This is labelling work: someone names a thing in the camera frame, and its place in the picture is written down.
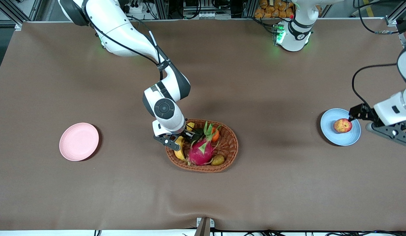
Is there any yellow banana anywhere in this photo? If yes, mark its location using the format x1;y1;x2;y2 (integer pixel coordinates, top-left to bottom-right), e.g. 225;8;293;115
175;122;195;162

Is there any red and yellow apple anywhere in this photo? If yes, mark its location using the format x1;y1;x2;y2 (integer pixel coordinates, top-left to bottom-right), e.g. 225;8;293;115
333;118;353;133

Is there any dark green round fruit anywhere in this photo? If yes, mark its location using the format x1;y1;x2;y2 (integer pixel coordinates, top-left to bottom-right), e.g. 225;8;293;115
190;128;205;141

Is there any magenta dragon fruit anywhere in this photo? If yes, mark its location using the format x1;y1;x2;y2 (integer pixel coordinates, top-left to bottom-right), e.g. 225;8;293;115
187;121;223;166

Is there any light blue round plate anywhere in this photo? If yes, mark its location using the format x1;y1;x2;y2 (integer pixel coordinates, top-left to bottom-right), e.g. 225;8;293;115
320;108;361;146

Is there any brown wicker basket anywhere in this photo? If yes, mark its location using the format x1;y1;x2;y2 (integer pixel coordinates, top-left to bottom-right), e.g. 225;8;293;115
165;119;239;173

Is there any pink round plate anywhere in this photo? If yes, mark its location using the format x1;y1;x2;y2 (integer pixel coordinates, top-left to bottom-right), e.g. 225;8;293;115
59;123;100;162

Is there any brown table cloth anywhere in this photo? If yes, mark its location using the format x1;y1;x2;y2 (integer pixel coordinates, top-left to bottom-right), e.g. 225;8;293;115
0;19;406;231

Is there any green-lit circuit board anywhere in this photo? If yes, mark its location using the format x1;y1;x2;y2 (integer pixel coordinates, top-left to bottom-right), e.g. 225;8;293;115
272;24;286;46

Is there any white power strip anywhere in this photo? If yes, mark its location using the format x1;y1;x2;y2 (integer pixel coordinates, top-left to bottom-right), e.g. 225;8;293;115
129;3;148;14

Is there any pile of yellow bread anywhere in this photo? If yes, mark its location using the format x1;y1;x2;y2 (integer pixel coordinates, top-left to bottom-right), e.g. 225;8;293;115
254;0;295;19

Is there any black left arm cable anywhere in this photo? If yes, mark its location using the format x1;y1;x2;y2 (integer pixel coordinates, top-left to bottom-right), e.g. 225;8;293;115
352;63;398;113

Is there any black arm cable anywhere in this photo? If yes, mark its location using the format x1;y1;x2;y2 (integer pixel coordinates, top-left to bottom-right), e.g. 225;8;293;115
352;63;398;113
83;0;172;81

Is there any black cable with plug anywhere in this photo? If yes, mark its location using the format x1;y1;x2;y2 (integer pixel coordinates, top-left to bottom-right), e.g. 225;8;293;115
354;0;401;35

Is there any aluminium frame profile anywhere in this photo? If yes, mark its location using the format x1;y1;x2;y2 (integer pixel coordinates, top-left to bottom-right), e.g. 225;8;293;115
155;0;170;20
384;0;406;27

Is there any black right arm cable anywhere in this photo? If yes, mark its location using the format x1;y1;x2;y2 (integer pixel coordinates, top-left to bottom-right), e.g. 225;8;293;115
83;0;172;81

